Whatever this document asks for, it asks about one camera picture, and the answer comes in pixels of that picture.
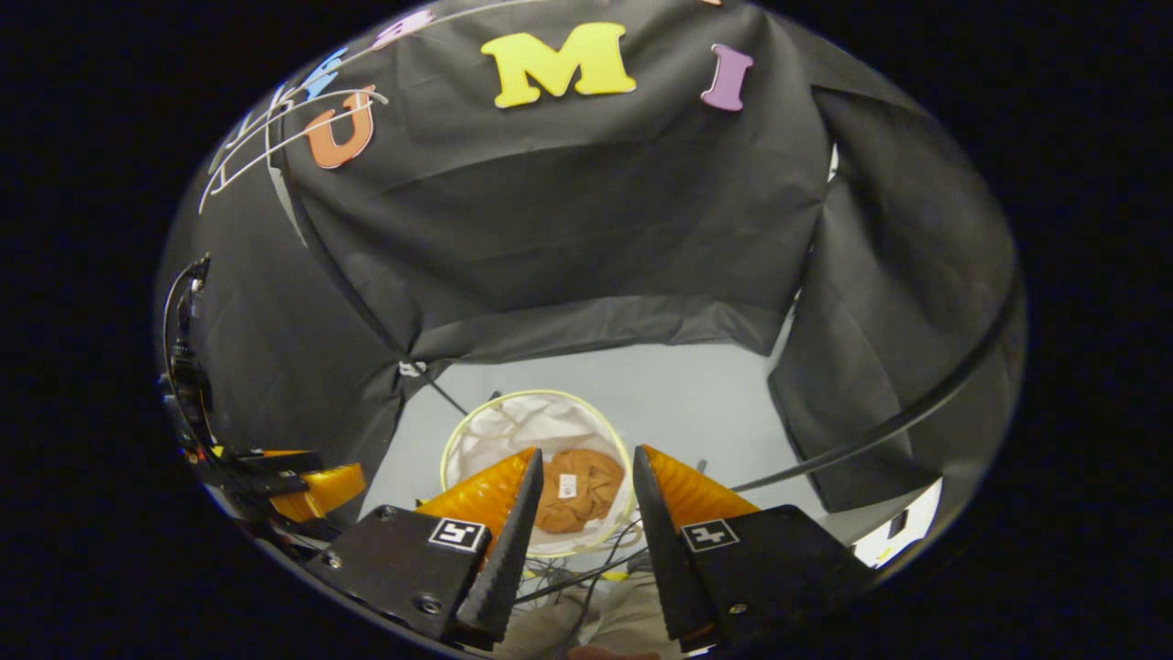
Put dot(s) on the white mesh laundry hamper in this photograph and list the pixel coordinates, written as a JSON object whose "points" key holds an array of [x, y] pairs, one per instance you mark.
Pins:
{"points": [[513, 422]]}

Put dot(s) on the white panel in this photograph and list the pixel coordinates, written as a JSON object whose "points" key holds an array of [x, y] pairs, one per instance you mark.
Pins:
{"points": [[903, 532]]}

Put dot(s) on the white cloth tie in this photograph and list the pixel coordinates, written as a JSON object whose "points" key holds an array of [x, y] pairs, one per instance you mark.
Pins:
{"points": [[412, 368]]}

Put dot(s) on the black backdrop cloth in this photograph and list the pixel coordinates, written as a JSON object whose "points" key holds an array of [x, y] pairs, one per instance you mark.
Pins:
{"points": [[550, 229]]}

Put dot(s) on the person's beige trousers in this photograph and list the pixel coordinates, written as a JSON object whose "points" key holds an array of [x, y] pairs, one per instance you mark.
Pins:
{"points": [[586, 628]]}

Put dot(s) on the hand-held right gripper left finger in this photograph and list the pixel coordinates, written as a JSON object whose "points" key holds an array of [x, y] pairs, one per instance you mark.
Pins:
{"points": [[509, 559]]}

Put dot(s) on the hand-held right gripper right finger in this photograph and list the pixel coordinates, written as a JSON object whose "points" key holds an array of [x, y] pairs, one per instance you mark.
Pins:
{"points": [[664, 559]]}

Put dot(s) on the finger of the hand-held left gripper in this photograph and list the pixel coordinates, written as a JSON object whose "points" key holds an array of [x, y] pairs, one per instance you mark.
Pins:
{"points": [[275, 463], [321, 490]]}

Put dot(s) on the white plastic hanger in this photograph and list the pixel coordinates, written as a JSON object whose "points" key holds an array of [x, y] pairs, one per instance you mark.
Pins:
{"points": [[266, 115], [268, 147]]}

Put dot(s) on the black clothes rack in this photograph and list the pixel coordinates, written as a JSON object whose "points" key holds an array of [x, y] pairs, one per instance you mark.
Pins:
{"points": [[916, 412]]}

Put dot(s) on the brown shirt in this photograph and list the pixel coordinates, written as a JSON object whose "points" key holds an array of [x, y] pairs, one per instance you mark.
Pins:
{"points": [[586, 495]]}

